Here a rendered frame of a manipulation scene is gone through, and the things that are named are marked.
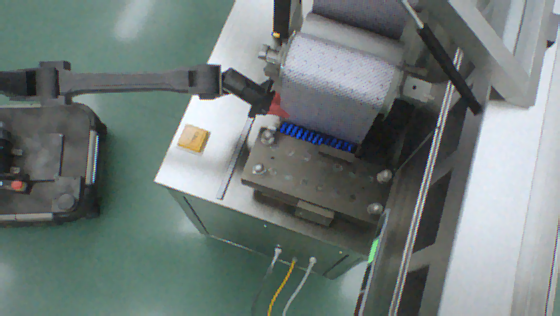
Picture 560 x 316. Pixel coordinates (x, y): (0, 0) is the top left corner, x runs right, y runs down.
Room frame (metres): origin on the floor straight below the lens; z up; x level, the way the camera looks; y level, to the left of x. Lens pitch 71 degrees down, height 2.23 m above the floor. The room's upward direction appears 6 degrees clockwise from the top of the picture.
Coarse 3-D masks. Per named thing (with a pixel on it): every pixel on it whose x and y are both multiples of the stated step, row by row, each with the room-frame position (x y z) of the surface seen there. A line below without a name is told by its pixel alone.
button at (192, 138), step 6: (186, 126) 0.52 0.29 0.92; (192, 126) 0.52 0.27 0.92; (186, 132) 0.50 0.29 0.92; (192, 132) 0.51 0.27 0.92; (198, 132) 0.51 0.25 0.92; (204, 132) 0.51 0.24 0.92; (180, 138) 0.48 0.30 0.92; (186, 138) 0.48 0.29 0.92; (192, 138) 0.49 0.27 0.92; (198, 138) 0.49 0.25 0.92; (204, 138) 0.49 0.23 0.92; (180, 144) 0.46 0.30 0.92; (186, 144) 0.47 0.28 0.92; (192, 144) 0.47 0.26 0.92; (198, 144) 0.47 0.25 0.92; (198, 150) 0.45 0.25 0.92
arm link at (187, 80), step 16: (48, 64) 0.53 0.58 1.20; (64, 64) 0.54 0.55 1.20; (64, 80) 0.50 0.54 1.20; (80, 80) 0.50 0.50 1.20; (96, 80) 0.51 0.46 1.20; (112, 80) 0.51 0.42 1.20; (128, 80) 0.51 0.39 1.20; (144, 80) 0.52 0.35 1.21; (160, 80) 0.52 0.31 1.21; (176, 80) 0.53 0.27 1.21; (192, 80) 0.55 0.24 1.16; (208, 80) 0.53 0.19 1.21; (64, 96) 0.47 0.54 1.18
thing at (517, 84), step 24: (432, 0) 0.35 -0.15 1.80; (456, 0) 0.35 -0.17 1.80; (552, 0) 0.48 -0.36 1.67; (456, 24) 0.34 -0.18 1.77; (480, 24) 0.35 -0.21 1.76; (432, 48) 0.33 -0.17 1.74; (480, 48) 0.33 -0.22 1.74; (504, 48) 0.35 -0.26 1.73; (528, 48) 0.39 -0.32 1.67; (456, 72) 0.32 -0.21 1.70; (480, 72) 0.33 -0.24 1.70; (504, 72) 0.32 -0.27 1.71; (528, 72) 0.35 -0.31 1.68; (504, 96) 0.32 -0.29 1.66; (528, 96) 0.31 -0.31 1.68
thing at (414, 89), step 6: (408, 78) 0.55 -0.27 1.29; (414, 78) 0.55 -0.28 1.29; (408, 84) 0.53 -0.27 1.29; (414, 84) 0.53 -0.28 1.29; (420, 84) 0.53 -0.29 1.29; (426, 84) 0.54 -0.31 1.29; (402, 90) 0.52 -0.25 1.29; (408, 90) 0.52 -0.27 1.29; (414, 90) 0.52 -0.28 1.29; (420, 90) 0.52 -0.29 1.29; (426, 90) 0.52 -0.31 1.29; (402, 96) 0.50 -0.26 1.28; (408, 96) 0.50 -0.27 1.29; (414, 96) 0.50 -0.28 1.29; (420, 96) 0.50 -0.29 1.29; (420, 102) 0.49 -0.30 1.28
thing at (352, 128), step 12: (288, 96) 0.53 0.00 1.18; (288, 108) 0.53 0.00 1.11; (300, 108) 0.52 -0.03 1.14; (312, 108) 0.51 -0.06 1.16; (324, 108) 0.51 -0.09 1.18; (288, 120) 0.53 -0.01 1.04; (300, 120) 0.52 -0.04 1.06; (312, 120) 0.51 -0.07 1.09; (324, 120) 0.50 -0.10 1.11; (336, 120) 0.50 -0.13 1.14; (348, 120) 0.49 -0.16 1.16; (360, 120) 0.48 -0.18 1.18; (372, 120) 0.48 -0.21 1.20; (324, 132) 0.50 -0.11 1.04; (336, 132) 0.49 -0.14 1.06; (348, 132) 0.49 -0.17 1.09; (360, 132) 0.48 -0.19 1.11
